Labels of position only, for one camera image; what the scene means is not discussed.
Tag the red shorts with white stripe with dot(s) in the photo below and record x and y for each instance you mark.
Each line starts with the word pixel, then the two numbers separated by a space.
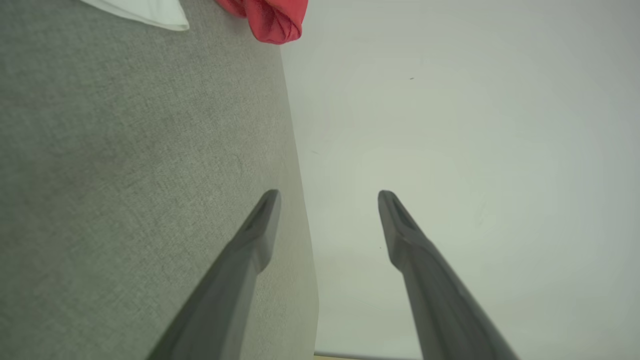
pixel 272 20

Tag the red jersey with white sleeves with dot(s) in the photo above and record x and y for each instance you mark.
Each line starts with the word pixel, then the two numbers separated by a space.
pixel 150 12

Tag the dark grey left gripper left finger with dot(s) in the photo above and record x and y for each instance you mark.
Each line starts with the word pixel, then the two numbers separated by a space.
pixel 215 300

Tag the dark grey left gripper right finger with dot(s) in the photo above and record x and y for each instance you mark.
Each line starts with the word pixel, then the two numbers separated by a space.
pixel 440 300

